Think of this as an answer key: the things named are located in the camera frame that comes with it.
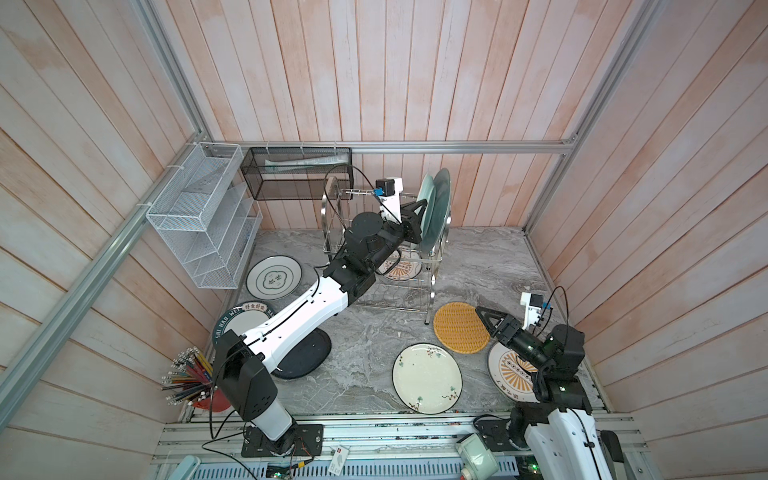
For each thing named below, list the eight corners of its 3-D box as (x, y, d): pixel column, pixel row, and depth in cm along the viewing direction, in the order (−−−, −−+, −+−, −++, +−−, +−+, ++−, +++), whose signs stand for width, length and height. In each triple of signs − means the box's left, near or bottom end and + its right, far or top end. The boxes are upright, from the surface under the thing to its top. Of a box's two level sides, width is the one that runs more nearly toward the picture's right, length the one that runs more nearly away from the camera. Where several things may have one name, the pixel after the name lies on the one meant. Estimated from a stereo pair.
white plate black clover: (241, 300, 102) (239, 296, 100) (255, 259, 114) (253, 255, 112) (297, 300, 102) (295, 296, 100) (305, 259, 114) (304, 255, 112)
